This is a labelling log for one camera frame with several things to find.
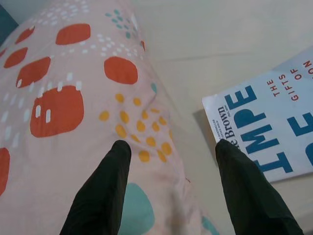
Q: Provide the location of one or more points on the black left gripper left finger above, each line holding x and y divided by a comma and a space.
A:
102, 191

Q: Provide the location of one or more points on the pink pillow with orange spots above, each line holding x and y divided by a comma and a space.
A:
73, 73

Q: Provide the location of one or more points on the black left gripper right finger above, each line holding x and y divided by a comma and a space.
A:
249, 195

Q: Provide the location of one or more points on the white book with blue letters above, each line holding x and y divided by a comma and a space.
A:
274, 117

